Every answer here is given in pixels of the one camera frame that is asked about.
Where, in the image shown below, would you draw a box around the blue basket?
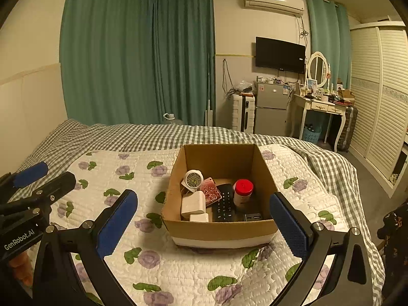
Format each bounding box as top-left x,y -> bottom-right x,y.
303,129 -> 322,143

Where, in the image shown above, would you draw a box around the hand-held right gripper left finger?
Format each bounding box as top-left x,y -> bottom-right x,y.
32,189 -> 138,306

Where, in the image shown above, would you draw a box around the white louvred wardrobe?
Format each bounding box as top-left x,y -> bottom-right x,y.
349,21 -> 408,198

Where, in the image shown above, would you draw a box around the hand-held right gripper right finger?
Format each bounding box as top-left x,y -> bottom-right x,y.
269,192 -> 373,306

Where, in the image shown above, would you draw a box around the person's left hand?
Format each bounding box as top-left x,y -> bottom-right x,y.
8,251 -> 34,287

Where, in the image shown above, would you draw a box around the clear water jug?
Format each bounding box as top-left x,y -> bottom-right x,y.
162,112 -> 184,125

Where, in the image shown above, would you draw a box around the hanging black cables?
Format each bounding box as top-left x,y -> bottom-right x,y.
222,58 -> 236,98

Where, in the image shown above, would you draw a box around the clear plastic bag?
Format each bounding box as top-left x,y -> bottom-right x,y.
232,80 -> 256,94

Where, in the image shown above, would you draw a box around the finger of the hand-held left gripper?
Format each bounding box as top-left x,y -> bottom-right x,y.
0,162 -> 48,195
0,172 -> 76,219

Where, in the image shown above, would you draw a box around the white charger block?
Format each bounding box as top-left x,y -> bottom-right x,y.
181,192 -> 207,216

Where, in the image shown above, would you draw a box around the white dressing table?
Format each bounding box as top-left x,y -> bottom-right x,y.
288,92 -> 348,152

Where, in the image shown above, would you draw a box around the cardboard box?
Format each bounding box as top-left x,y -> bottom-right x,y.
161,143 -> 279,249

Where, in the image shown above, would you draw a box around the silver fridge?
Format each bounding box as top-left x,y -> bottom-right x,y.
253,81 -> 292,134

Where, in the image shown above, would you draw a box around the red capped white bottle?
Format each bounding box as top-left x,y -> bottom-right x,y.
233,179 -> 254,209

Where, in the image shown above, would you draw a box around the wide green curtain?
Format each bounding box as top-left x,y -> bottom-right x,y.
59,0 -> 160,126

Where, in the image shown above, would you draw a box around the white air conditioner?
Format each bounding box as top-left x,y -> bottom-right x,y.
240,0 -> 305,17

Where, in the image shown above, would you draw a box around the floral quilt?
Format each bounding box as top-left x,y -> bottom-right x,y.
27,143 -> 383,306

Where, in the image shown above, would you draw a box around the white suitcase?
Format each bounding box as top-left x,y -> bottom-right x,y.
231,93 -> 256,132

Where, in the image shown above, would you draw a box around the white cylindrical device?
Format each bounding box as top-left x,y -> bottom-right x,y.
182,170 -> 205,195

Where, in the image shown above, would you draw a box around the oval white mirror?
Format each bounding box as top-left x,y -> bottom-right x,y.
306,51 -> 330,88

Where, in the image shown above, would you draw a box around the black remote control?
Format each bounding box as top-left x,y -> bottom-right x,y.
212,183 -> 238,222

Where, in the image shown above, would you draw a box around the narrow green curtain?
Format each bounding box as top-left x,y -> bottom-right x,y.
306,0 -> 352,86

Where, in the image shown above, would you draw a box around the black wall television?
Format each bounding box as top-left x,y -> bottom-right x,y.
255,36 -> 307,74

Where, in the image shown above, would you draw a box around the person's dark patterned clothing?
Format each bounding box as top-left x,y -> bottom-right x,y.
378,199 -> 408,306

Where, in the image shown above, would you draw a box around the pink floral card case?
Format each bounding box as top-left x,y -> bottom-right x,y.
201,177 -> 222,206

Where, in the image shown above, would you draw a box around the dark suitcase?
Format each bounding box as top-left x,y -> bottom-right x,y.
336,105 -> 358,153

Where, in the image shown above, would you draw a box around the white mop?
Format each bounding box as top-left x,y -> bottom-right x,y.
205,53 -> 215,126

